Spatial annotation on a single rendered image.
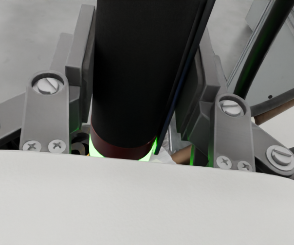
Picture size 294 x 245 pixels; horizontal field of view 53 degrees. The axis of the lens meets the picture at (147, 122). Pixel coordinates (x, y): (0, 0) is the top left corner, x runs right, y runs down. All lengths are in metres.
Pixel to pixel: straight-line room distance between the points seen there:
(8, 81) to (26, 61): 0.24
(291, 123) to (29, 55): 2.17
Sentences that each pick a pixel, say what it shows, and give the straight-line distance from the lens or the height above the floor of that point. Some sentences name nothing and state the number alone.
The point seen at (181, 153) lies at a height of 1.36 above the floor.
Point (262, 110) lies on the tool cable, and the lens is 0.28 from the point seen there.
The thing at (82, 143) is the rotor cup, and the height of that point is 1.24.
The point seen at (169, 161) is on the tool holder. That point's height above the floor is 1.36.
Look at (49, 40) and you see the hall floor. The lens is 2.64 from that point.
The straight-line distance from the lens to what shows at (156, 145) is 0.15.
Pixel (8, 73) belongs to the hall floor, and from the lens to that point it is 2.36.
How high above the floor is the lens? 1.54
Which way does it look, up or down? 49 degrees down
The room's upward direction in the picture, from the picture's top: 15 degrees clockwise
